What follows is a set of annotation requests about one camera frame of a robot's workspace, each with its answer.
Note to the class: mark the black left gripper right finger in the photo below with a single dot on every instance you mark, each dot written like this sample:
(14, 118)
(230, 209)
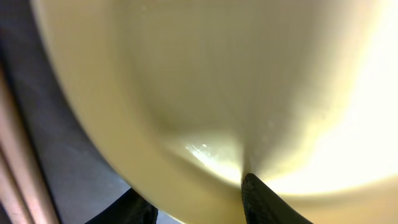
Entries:
(263, 206)

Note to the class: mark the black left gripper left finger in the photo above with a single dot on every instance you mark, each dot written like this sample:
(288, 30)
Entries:
(130, 208)

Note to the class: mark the yellow round plate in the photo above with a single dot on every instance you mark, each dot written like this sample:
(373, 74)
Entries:
(182, 98)

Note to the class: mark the dark brown serving tray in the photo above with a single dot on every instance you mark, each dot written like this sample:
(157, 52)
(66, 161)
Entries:
(81, 184)

